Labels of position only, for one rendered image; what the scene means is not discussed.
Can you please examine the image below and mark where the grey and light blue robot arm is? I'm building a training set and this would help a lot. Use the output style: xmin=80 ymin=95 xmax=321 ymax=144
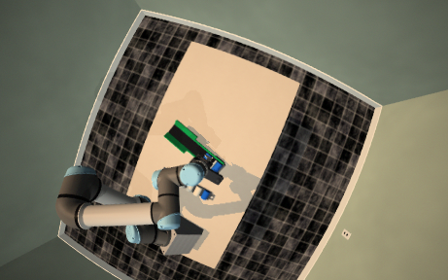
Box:
xmin=55 ymin=160 xmax=224 ymax=247

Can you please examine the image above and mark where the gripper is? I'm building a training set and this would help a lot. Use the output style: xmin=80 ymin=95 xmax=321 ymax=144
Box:
xmin=189 ymin=153 xmax=215 ymax=168

